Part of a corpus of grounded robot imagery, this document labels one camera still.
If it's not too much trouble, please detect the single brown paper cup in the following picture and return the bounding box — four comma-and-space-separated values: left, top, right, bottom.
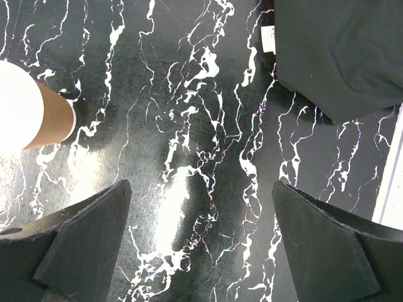
1, 60, 77, 155

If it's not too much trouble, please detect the black cloth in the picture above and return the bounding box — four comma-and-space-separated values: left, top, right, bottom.
273, 1, 402, 123

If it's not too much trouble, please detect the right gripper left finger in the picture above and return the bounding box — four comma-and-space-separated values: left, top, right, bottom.
1, 179, 132, 301

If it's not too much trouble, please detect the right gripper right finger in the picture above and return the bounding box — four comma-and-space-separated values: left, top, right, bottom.
272, 181, 402, 301

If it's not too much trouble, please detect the aluminium frame rail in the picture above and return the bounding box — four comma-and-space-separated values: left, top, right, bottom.
372, 106, 402, 230

